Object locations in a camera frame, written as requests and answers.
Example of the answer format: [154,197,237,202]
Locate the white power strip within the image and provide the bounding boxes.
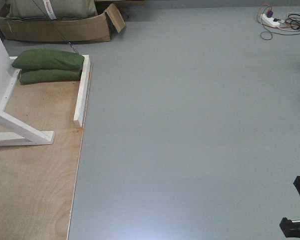
[261,14,280,28]

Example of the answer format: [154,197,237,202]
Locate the purple plug adapter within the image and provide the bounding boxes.
[266,9,273,18]

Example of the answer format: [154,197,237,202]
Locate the open flat cardboard box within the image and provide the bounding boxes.
[0,3,126,43]

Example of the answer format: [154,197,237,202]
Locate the plywood base board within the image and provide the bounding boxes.
[0,62,93,240]

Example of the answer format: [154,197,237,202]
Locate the lower green sandbag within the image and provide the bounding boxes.
[18,69,82,85]

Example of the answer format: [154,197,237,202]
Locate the green sandbag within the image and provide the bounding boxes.
[18,69,82,85]
[11,49,84,70]

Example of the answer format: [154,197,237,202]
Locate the upper green sandbag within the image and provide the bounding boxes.
[11,49,84,70]

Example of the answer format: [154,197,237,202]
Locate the grey-green woven sack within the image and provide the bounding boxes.
[10,0,97,20]

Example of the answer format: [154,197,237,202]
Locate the tangled black orange cables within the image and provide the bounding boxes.
[256,3,300,41]

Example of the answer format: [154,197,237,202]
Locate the white far edge rail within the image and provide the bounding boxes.
[73,55,91,128]

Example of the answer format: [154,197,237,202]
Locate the thin dark tension rope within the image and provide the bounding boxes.
[31,0,82,56]

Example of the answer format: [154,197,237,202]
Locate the white far brace frame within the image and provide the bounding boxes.
[0,40,54,147]

